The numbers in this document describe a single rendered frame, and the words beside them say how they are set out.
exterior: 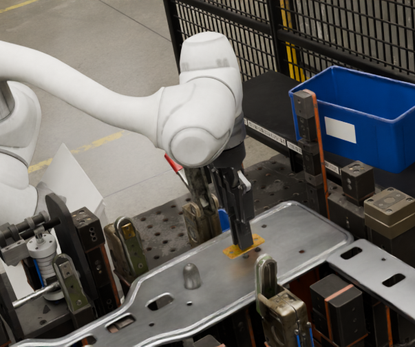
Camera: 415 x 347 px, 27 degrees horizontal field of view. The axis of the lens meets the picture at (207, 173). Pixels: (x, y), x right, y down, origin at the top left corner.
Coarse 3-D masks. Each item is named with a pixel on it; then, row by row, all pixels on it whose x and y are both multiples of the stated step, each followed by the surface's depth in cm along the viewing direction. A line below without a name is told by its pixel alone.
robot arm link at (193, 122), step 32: (0, 64) 156; (32, 64) 154; (64, 64) 153; (64, 96) 149; (96, 96) 144; (128, 96) 144; (160, 96) 140; (192, 96) 139; (224, 96) 142; (128, 128) 143; (160, 128) 139; (192, 128) 134; (224, 128) 138; (192, 160) 136
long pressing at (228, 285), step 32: (256, 224) 184; (288, 224) 182; (320, 224) 179; (192, 256) 178; (224, 256) 176; (256, 256) 174; (288, 256) 172; (320, 256) 171; (160, 288) 170; (224, 288) 167; (96, 320) 165; (160, 320) 162; (192, 320) 160
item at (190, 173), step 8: (184, 168) 178; (192, 168) 179; (200, 168) 179; (192, 176) 178; (200, 176) 180; (192, 184) 179; (200, 184) 181; (192, 192) 180; (200, 192) 181; (208, 192) 181; (208, 200) 182; (200, 208) 181; (208, 208) 184; (200, 216) 182
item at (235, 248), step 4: (256, 236) 175; (256, 240) 174; (260, 240) 174; (264, 240) 173; (256, 244) 173; (228, 248) 173; (232, 248) 173; (236, 248) 173; (248, 248) 172; (252, 248) 172; (224, 252) 172; (228, 252) 172; (236, 252) 172; (240, 252) 171; (244, 252) 171; (228, 256) 171; (232, 256) 171; (236, 256) 171
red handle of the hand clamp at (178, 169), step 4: (164, 156) 187; (168, 156) 187; (168, 160) 187; (172, 160) 186; (172, 164) 186; (176, 164) 186; (172, 168) 186; (176, 168) 185; (180, 168) 185; (176, 172) 185; (180, 172) 185; (180, 176) 185; (184, 176) 185; (184, 180) 184; (184, 184) 185; (188, 188) 184; (200, 196) 183; (200, 200) 182; (204, 200) 182; (204, 204) 182; (208, 204) 182; (204, 208) 182
